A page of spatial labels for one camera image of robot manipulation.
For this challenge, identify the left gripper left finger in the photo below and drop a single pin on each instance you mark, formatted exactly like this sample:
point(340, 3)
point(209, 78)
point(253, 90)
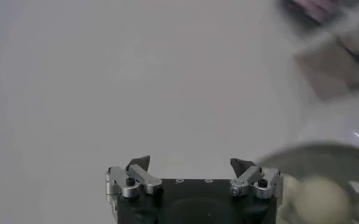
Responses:
point(142, 179)

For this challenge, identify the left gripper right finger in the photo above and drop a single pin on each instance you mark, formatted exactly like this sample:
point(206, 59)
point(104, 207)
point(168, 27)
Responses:
point(249, 179)

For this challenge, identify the white steamed baozi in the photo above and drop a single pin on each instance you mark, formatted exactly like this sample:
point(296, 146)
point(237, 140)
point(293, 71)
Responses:
point(290, 191)
point(319, 199)

